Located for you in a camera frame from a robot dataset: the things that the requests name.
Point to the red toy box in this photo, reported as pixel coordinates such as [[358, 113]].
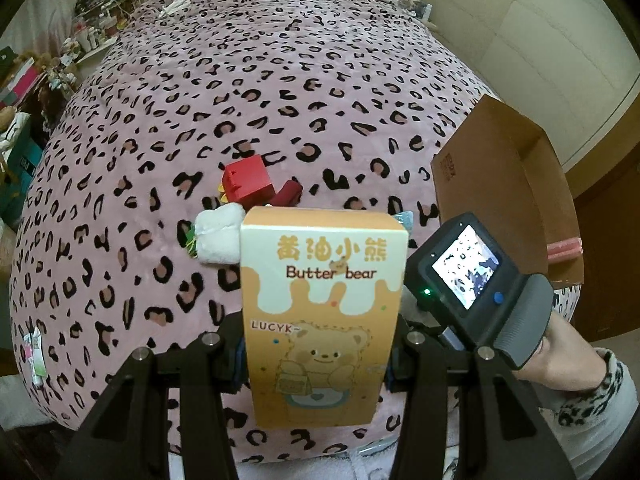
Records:
[[247, 180]]

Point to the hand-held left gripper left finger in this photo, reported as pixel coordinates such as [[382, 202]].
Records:
[[240, 365]]

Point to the brown cardboard box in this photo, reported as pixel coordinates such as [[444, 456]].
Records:
[[505, 175]]

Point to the pink leopard print blanket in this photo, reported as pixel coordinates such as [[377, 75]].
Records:
[[250, 85]]

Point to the dark red small pouch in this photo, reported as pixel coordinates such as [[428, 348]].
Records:
[[287, 194]]

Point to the white radish plush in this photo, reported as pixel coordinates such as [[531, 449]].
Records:
[[220, 235]]

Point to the person's right hand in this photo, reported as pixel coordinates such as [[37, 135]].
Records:
[[570, 365]]

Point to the orange bear print carton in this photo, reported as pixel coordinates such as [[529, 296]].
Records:
[[320, 320]]

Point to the pale blue ceramic trinket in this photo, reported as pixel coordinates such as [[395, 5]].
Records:
[[402, 221]]

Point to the small green white packet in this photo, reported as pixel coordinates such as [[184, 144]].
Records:
[[35, 355]]

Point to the cluttered white shelf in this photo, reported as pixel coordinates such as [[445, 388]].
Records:
[[102, 20]]

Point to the pink fabric strip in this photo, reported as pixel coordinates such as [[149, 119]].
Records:
[[564, 250]]

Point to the teal storage box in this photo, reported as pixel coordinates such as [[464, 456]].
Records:
[[22, 175]]

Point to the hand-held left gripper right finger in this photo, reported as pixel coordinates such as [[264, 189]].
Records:
[[393, 372]]

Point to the white panelled wardrobe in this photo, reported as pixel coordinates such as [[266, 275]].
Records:
[[545, 45]]

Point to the pink red box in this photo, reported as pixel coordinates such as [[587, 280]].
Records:
[[20, 80]]

